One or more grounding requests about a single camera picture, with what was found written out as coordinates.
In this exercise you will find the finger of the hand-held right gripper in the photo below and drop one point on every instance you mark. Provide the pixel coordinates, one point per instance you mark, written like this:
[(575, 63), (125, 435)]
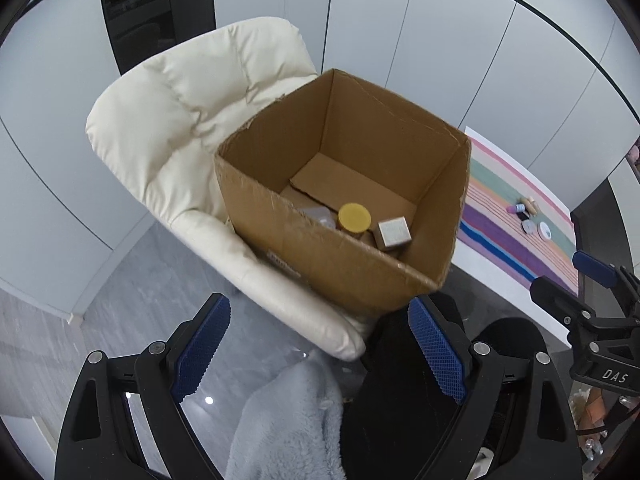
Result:
[(595, 267), (555, 295)]

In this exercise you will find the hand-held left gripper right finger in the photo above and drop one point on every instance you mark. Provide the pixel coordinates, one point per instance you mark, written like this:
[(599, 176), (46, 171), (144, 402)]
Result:
[(440, 355)]

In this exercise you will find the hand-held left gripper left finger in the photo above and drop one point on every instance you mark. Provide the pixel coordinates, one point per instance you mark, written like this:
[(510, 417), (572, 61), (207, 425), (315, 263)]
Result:
[(200, 350)]

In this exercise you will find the white round tin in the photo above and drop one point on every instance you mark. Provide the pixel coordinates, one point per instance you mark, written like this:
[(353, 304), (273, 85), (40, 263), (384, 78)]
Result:
[(544, 231)]

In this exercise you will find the small pink cap bottle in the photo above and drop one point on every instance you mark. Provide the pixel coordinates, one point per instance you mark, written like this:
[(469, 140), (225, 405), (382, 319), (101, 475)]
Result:
[(514, 208)]

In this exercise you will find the cardboard box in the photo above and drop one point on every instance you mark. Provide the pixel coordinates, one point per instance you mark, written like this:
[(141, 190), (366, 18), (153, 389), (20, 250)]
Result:
[(350, 265)]

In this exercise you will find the wooden cube box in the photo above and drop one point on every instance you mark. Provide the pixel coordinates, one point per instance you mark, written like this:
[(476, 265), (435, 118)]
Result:
[(394, 232)]

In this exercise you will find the yellow lid jar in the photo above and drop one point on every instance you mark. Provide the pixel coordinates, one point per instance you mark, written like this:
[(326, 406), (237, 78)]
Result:
[(354, 216)]

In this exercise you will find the lilac square case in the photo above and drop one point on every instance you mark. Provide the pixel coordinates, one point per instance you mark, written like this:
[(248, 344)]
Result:
[(320, 215)]

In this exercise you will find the white low table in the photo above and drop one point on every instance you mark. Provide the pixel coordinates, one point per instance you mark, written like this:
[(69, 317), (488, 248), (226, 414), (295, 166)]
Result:
[(490, 285)]

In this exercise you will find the person's black pants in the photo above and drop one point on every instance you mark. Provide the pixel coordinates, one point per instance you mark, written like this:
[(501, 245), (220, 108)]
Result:
[(400, 410)]

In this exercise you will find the striped colourful towel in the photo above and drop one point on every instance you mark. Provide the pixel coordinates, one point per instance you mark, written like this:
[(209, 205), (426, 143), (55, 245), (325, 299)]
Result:
[(500, 242)]

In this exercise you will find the grey fluffy cloth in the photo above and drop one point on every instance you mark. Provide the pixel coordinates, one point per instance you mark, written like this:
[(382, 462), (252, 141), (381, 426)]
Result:
[(285, 425)]

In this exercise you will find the cream padded chair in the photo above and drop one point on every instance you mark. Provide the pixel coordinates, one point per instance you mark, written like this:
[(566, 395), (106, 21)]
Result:
[(165, 125)]

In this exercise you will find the black glass cabinet panel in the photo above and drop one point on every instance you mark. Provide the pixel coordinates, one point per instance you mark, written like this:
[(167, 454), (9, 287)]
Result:
[(155, 15)]

